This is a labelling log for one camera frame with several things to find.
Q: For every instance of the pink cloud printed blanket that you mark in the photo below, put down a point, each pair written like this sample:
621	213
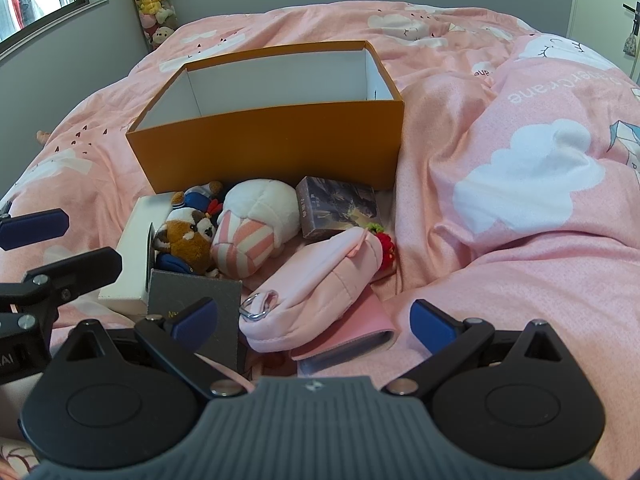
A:
500	260

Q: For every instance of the dark illustrated card box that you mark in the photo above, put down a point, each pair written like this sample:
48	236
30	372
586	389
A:
335	205

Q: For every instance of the sailor duck plush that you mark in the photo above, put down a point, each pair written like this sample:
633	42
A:
200	195

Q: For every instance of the dark grey box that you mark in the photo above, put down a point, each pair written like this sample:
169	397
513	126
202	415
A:
200	285

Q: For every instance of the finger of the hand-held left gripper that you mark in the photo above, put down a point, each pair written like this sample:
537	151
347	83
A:
35	229
75	271

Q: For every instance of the white door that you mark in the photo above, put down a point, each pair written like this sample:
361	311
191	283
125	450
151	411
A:
605	0

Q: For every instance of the red crochet flower charm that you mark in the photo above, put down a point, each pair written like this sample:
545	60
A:
386	247

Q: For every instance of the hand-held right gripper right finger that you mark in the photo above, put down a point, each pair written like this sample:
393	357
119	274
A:
430	326

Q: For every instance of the hanging door charm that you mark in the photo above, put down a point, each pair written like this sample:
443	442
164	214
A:
630	44

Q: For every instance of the white pink striped plush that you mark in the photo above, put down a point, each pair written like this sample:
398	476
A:
252	225

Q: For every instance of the pink fabric pouch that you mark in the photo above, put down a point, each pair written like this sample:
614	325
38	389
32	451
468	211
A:
310	290

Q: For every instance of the pink card holder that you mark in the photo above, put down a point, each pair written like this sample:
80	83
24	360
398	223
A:
350	337

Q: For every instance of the hanging stack of plush toys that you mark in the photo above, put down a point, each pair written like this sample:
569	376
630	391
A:
152	0

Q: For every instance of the red panda plush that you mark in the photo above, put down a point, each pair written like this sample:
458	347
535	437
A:
187	240

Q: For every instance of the white box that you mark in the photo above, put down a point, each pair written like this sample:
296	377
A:
132	255

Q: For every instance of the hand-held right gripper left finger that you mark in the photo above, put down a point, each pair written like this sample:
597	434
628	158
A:
192	324

